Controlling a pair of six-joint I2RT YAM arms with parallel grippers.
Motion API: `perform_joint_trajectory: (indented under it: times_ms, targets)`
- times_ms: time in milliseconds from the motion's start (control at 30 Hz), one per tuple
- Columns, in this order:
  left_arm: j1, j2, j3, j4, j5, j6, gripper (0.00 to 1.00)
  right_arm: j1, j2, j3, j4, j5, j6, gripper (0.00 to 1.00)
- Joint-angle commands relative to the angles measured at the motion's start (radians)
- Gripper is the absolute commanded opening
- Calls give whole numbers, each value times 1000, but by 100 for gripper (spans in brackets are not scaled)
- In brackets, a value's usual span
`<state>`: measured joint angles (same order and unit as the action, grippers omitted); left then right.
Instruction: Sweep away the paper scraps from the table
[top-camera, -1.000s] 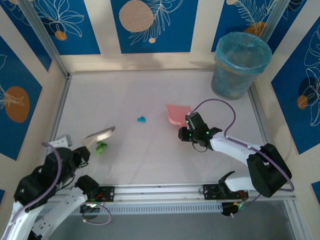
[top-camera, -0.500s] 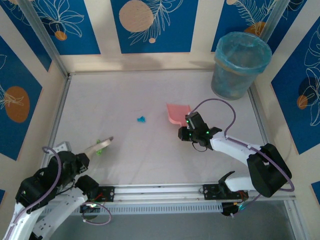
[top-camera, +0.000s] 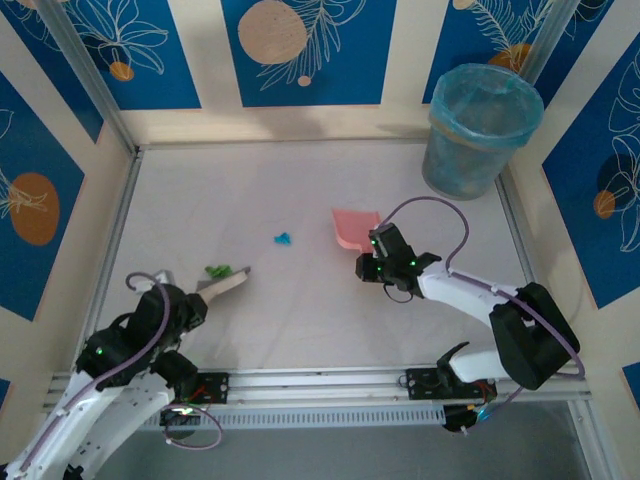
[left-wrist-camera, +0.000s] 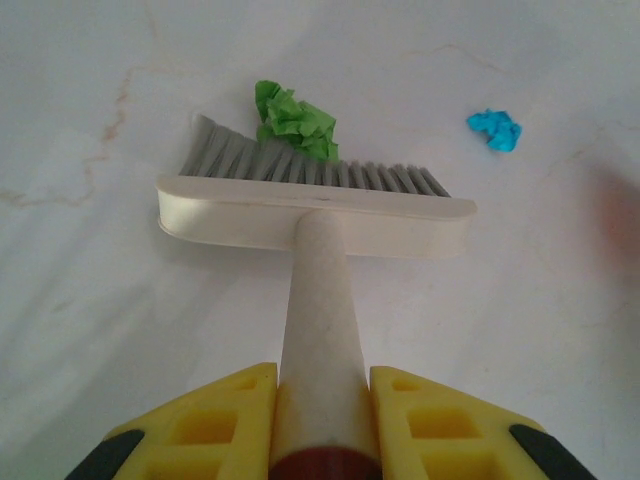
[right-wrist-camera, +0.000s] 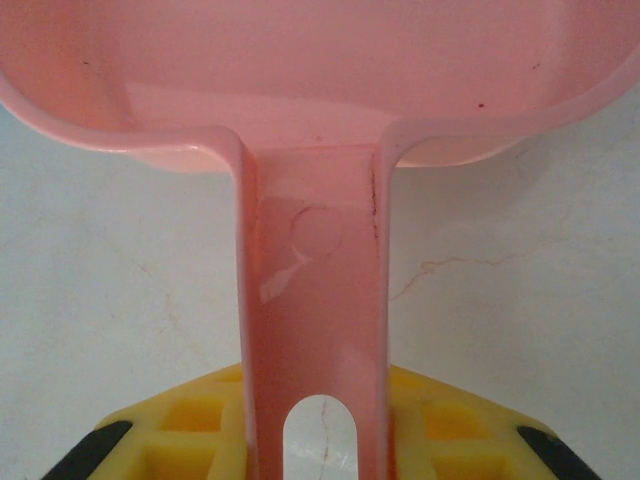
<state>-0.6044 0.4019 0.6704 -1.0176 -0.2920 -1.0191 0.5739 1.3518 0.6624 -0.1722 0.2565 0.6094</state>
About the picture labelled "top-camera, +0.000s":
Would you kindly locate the light green paper scrap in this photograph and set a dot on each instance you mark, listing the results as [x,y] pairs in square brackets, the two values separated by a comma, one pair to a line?
[217,271]

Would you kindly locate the wooden brush grey bristles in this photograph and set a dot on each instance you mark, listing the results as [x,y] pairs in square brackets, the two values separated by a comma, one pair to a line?
[227,285]

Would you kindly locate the pink plastic dustpan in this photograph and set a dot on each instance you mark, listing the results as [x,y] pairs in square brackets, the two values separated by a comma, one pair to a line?
[352,227]

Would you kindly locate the blue paper scrap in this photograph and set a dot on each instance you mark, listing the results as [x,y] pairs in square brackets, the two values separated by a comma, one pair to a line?
[283,239]

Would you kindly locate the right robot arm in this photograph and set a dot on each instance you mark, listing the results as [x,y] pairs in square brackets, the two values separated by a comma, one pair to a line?
[460,295]

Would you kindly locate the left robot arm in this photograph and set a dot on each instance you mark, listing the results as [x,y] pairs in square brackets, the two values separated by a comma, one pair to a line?
[75,415]

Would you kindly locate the black controller box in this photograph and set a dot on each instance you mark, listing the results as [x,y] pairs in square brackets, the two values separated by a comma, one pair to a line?
[175,417]
[460,417]

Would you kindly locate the bin with blue bag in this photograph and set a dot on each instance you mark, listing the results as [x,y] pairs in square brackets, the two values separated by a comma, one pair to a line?
[480,135]

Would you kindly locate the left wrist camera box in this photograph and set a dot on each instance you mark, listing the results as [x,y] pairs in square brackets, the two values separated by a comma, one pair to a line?
[161,279]

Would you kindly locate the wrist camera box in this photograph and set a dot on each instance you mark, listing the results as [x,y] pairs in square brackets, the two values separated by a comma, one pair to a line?
[161,279]
[386,237]

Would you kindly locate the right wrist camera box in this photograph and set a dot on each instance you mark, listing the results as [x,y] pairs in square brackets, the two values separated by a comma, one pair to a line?
[386,237]

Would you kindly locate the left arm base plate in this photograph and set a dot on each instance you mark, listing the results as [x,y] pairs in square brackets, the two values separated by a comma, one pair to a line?
[215,387]

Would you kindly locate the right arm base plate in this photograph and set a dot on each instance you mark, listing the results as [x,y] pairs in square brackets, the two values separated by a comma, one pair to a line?
[425,384]

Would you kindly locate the aluminium table side rail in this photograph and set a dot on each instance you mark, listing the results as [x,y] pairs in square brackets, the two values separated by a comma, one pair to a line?
[517,235]
[125,200]

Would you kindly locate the aluminium mounting rail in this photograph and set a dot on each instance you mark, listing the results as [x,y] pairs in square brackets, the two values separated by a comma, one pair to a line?
[320,387]

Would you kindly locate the aluminium frame post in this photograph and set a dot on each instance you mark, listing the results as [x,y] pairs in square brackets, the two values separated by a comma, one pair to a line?
[85,65]
[550,35]

